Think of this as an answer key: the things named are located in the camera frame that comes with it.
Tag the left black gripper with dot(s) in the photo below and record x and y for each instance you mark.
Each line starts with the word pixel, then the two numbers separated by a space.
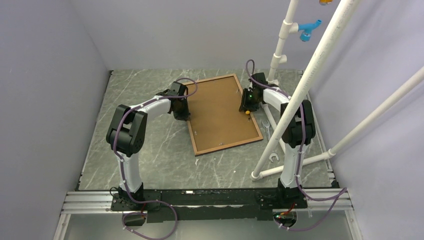
pixel 185 116

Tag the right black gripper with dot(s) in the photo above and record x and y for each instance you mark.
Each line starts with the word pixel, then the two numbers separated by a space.
pixel 245 105

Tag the blue picture frame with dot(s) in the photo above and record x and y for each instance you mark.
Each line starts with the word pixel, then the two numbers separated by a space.
pixel 215 122

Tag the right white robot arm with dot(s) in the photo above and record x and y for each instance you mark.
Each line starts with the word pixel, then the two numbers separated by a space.
pixel 296 137

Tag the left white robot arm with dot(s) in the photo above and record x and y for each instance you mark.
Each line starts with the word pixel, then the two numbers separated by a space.
pixel 127 131

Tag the silver 24mm wrench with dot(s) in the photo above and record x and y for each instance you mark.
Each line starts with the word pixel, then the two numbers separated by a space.
pixel 267 127

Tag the white PVC pipe structure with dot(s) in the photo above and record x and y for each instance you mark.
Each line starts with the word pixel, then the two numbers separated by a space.
pixel 338 22

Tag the blue pipe valve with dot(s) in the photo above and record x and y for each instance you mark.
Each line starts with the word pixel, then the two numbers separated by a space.
pixel 307 29

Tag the white diagonal pole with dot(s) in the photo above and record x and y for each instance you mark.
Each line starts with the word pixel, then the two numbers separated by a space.
pixel 395 97

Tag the orange pipe fitting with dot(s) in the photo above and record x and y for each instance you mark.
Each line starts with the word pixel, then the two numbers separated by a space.
pixel 325 2

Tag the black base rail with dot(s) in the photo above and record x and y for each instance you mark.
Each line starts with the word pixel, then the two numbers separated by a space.
pixel 209 204

